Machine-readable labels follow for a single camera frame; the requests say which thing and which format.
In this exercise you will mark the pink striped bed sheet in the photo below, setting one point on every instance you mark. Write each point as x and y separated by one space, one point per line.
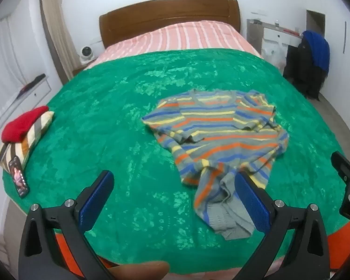
178 38

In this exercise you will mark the wooden headboard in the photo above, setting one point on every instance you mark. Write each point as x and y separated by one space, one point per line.
163 14

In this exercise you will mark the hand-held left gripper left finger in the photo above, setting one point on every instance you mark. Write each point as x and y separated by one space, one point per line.
96 201

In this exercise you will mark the green floral blanket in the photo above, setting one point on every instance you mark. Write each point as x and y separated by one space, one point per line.
105 108

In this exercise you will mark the red knit cloth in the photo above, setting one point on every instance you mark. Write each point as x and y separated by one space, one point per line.
20 125

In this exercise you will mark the wooden nightstand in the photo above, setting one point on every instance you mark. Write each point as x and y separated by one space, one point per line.
80 70

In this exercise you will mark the striped knit sweater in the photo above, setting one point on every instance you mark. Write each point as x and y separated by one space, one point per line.
221 131

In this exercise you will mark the red flat object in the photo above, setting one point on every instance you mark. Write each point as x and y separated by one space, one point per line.
291 31

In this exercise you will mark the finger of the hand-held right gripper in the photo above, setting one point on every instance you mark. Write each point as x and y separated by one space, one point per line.
345 167

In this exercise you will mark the small white fan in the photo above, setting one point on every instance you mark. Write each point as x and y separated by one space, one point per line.
87 53

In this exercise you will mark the smartphone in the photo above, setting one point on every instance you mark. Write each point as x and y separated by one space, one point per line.
19 178

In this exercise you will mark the white desk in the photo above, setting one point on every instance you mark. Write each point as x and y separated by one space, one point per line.
277 36

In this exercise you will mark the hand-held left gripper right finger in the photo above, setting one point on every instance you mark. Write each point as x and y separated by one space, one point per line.
252 204

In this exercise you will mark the blue cloth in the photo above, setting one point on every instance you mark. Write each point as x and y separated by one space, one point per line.
318 49

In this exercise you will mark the striped pillow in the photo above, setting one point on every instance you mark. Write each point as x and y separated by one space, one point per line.
35 134

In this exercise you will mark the long dark object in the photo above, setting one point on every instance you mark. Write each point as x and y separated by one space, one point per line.
35 80

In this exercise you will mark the beige curtain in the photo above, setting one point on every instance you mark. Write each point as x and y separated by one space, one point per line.
58 35

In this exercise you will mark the black jacket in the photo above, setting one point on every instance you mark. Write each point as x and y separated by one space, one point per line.
302 70

